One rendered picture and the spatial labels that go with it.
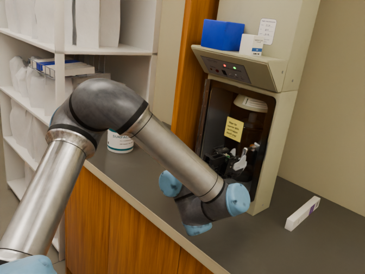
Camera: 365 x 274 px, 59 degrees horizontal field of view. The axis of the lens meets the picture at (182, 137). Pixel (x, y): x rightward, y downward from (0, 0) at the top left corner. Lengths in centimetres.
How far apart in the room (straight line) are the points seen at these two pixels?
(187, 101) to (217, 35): 32
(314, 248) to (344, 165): 45
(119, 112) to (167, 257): 70
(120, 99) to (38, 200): 25
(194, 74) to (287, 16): 41
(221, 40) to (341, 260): 80
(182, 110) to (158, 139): 59
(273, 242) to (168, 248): 37
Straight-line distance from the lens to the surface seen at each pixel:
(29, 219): 67
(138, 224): 133
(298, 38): 109
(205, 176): 76
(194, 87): 130
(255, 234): 116
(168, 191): 88
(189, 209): 88
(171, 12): 209
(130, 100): 68
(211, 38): 112
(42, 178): 70
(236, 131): 119
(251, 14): 116
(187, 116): 132
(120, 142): 157
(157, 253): 129
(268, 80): 103
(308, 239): 123
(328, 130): 150
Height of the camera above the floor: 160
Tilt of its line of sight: 20 degrees down
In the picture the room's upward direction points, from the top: 7 degrees clockwise
